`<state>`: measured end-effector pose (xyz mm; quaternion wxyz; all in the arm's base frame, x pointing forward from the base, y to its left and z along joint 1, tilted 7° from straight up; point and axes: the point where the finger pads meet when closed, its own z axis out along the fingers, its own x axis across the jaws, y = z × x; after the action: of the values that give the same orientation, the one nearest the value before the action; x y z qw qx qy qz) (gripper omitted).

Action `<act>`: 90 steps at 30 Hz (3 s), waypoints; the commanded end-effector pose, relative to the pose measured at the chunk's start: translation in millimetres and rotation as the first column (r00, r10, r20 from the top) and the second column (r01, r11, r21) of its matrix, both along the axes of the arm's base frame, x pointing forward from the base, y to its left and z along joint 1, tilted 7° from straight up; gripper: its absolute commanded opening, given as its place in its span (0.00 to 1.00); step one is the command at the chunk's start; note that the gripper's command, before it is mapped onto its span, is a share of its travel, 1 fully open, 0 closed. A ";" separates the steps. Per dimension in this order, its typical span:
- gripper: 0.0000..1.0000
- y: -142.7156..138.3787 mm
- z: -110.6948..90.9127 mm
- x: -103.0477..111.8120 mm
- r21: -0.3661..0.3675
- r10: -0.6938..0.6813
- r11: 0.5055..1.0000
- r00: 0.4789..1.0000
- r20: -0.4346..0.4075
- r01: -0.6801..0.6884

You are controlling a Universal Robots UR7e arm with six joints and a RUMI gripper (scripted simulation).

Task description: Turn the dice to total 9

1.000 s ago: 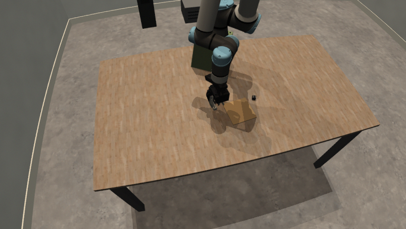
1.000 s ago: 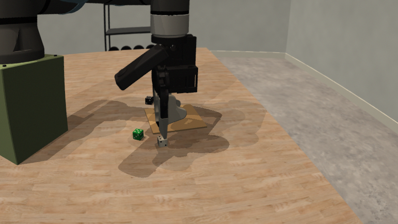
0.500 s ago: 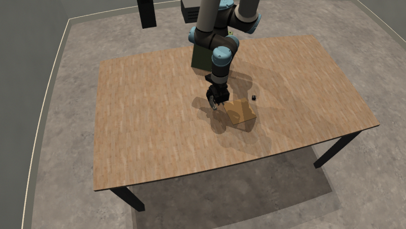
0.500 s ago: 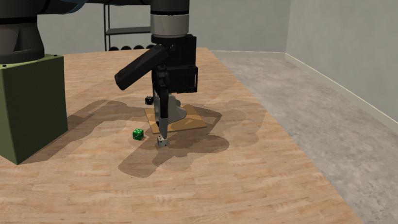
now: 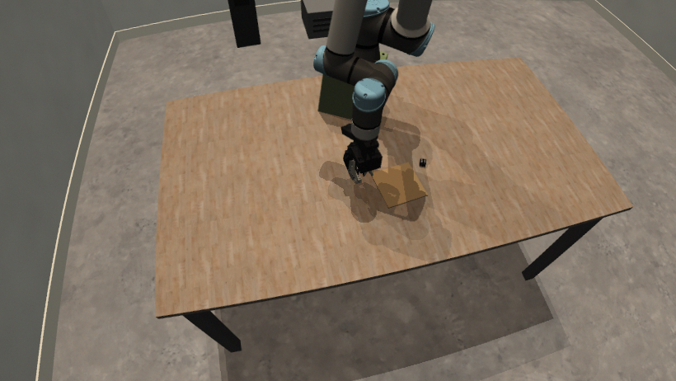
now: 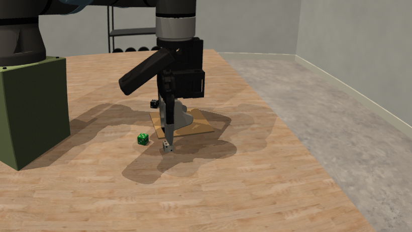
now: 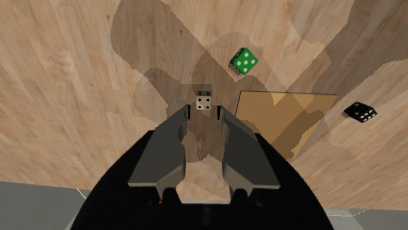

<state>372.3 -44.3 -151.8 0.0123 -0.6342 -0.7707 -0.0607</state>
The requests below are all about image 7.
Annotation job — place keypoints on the beige and black die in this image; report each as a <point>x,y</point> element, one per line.
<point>203,100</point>

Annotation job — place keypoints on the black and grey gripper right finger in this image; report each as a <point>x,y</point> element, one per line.
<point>253,164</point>

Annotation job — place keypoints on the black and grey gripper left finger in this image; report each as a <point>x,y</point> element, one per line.
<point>138,178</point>

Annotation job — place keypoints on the green die with white pips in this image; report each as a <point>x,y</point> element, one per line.
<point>244,60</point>

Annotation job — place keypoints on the black die with white pips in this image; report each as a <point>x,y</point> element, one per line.
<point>360,112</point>

